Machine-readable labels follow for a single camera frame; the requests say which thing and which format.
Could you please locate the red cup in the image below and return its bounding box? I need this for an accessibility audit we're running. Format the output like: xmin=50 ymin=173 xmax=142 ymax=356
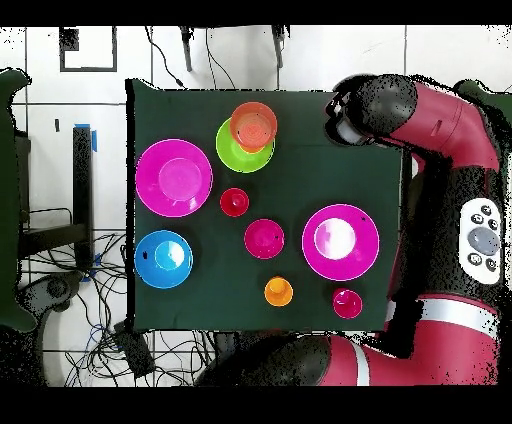
xmin=219 ymin=187 xmax=251 ymax=218

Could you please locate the green bowl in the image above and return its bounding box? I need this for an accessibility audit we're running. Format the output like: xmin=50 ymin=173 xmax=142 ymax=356
xmin=215 ymin=117 xmax=276 ymax=174

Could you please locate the orange bowl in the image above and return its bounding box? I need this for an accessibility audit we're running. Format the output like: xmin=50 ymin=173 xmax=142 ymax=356
xmin=229 ymin=101 xmax=279 ymax=151

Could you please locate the small crimson bowl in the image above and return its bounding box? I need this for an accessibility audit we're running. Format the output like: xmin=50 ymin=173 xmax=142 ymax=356
xmin=243 ymin=218 xmax=286 ymax=260

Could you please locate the orange cup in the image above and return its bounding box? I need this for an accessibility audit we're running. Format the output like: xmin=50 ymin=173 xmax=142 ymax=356
xmin=263 ymin=276 xmax=294 ymax=308

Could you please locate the large pink bowl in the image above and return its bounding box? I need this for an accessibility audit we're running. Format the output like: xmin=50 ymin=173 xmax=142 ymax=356
xmin=301 ymin=203 xmax=381 ymax=282
xmin=134 ymin=138 xmax=214 ymax=219

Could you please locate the blue bowl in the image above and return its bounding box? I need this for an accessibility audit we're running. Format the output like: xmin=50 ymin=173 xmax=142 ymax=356
xmin=134 ymin=229 xmax=194 ymax=290

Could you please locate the crimson cup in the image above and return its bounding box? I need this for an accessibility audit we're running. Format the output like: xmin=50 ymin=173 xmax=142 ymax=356
xmin=332 ymin=287 xmax=364 ymax=320

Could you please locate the dark green tablecloth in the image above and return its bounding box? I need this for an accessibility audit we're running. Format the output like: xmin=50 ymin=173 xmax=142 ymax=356
xmin=125 ymin=78 xmax=405 ymax=335

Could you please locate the metal chair leg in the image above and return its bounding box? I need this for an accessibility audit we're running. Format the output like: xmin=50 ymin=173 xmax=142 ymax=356
xmin=178 ymin=25 xmax=194 ymax=73
xmin=270 ymin=25 xmax=288 ymax=69

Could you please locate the blue tape strip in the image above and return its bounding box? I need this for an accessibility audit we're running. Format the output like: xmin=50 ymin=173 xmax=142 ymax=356
xmin=74 ymin=122 xmax=98 ymax=153

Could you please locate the black power strip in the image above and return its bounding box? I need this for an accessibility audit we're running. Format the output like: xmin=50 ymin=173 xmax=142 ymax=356
xmin=112 ymin=319 xmax=156 ymax=379

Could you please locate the green cloth side table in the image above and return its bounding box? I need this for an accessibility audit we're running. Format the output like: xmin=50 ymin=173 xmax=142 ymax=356
xmin=453 ymin=78 xmax=512 ymax=133
xmin=0 ymin=68 xmax=37 ymax=333

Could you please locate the black table frame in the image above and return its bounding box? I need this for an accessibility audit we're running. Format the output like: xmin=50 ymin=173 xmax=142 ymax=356
xmin=17 ymin=125 xmax=95 ymax=273

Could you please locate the black pedestal leg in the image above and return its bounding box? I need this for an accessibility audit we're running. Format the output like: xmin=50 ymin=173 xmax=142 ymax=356
xmin=17 ymin=271 xmax=85 ymax=321

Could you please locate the grey square floor frame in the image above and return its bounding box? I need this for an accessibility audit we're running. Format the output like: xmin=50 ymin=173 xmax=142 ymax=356
xmin=58 ymin=26 xmax=118 ymax=74

